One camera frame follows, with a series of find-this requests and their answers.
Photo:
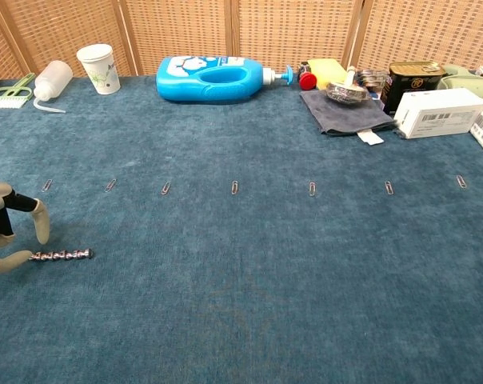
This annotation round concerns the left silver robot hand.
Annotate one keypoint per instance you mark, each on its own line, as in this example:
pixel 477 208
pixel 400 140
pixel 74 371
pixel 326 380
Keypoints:
pixel 41 220

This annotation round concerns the metal paper clip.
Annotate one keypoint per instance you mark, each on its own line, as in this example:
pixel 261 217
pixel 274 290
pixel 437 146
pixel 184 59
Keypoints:
pixel 312 189
pixel 110 185
pixel 235 187
pixel 461 181
pixel 389 187
pixel 166 187
pixel 46 185

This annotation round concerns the green hand brush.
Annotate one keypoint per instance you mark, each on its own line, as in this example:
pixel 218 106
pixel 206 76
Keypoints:
pixel 7 98

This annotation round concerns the translucent squeeze wash bottle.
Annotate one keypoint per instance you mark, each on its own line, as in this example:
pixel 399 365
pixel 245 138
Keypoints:
pixel 53 78

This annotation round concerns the white paper cup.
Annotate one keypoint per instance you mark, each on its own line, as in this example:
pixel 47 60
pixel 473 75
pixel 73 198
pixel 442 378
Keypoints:
pixel 101 72

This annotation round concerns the blue detergent pump bottle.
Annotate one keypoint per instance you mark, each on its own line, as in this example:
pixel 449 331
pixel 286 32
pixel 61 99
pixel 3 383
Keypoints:
pixel 185 90

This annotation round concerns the blue carpet table cover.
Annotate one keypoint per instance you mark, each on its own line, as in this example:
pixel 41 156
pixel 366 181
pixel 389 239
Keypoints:
pixel 241 260

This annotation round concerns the wicker folding screen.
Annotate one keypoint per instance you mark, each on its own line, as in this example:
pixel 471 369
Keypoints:
pixel 289 28

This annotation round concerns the yellow sponge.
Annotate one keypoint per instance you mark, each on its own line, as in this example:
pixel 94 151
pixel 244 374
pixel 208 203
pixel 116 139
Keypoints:
pixel 325 72

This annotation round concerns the grey folded cloth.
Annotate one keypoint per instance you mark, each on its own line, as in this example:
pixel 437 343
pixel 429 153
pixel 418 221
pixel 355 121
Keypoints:
pixel 345 116

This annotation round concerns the white spoon in bowl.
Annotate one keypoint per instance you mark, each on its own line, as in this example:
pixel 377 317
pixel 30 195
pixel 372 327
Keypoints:
pixel 345 94

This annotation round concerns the black gold tin can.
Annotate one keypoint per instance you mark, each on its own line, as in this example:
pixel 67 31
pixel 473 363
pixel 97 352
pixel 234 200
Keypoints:
pixel 409 82

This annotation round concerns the white cardboard box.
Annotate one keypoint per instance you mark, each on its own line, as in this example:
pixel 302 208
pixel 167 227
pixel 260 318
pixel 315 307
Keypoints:
pixel 437 110

